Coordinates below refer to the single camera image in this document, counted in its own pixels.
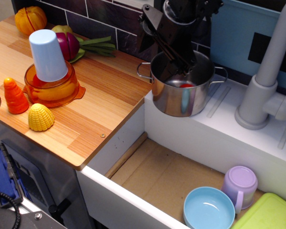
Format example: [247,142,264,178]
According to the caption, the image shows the yellow toy corn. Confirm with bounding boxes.
[28,103,55,131]

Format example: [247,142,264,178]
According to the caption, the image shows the green felt leaves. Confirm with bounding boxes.
[68,36,116,63]

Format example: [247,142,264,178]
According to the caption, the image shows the light blue back panel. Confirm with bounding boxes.
[210,0,280,84]

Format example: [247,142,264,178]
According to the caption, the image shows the purple toy onion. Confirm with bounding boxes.
[56,32,80,61]

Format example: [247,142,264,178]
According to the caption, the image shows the wooden countertop board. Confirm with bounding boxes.
[0,17,152,170]

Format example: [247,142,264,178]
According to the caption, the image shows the lilac plastic mug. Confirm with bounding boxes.
[221,166,258,214]

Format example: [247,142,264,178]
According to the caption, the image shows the light blue plastic cup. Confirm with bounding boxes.
[29,29,68,82]

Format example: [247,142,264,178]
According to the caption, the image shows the orange toy carrot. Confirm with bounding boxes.
[3,77,29,115]

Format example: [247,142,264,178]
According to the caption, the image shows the light blue bowl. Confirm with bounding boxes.
[183,187,235,229]

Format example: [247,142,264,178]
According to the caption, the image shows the red toy strawberry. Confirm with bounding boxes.
[180,83,194,88]

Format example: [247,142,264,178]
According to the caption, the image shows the stainless steel pot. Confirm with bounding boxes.
[137,51,228,117]

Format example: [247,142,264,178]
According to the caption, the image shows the orange transparent bowl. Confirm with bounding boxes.
[23,62,86,108]

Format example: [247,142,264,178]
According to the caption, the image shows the black metal gripper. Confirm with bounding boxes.
[138,4,195,82]

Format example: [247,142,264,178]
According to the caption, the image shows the lime green plastic lid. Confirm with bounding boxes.
[232,193,286,229]

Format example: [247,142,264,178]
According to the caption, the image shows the yellow-green toy pear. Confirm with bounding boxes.
[52,25,73,34]

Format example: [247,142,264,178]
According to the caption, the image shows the blue plastic clamp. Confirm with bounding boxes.
[0,143,24,204]

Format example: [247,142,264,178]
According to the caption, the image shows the black braided cable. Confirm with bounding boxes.
[0,191,21,229]

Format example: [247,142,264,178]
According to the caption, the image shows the grey toy faucet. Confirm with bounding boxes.
[235,4,286,130]

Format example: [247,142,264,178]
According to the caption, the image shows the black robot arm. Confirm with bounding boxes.
[137,0,223,82]

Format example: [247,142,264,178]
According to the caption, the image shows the dark oven door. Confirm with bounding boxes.
[2,139,94,229]

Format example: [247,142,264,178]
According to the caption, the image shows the silver metal bracket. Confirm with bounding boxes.
[9,198,66,229]

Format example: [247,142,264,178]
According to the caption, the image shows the orange toy pumpkin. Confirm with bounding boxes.
[15,6,47,35]

